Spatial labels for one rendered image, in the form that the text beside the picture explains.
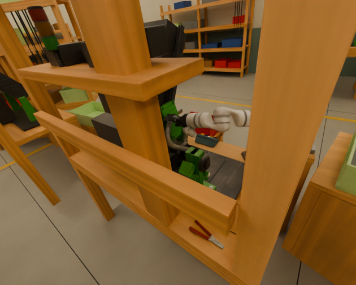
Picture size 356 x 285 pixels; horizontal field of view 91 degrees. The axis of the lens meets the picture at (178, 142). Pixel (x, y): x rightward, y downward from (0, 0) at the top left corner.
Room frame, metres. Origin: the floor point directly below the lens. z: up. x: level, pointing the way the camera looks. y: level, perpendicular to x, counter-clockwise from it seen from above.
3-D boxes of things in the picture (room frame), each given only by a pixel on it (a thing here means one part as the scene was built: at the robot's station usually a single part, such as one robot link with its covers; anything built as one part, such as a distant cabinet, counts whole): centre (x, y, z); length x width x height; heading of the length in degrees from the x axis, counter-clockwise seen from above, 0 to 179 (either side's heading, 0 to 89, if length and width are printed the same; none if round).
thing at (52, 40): (0.80, 0.42, 1.62); 0.05 x 0.05 x 0.05
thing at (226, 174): (0.94, 0.13, 0.89); 1.10 x 0.42 x 0.02; 48
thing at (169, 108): (0.94, 0.04, 1.17); 0.13 x 0.12 x 0.20; 48
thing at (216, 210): (0.67, 0.38, 1.23); 1.30 x 0.05 x 0.09; 48
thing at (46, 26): (0.80, 0.42, 1.67); 0.05 x 0.05 x 0.05
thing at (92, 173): (0.94, 0.13, 0.44); 1.49 x 0.70 x 0.88; 48
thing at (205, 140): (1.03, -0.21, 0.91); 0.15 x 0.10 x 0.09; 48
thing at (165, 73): (0.75, 0.31, 1.52); 0.90 x 0.25 x 0.04; 48
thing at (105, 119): (0.91, 0.31, 1.07); 0.30 x 0.18 x 0.34; 48
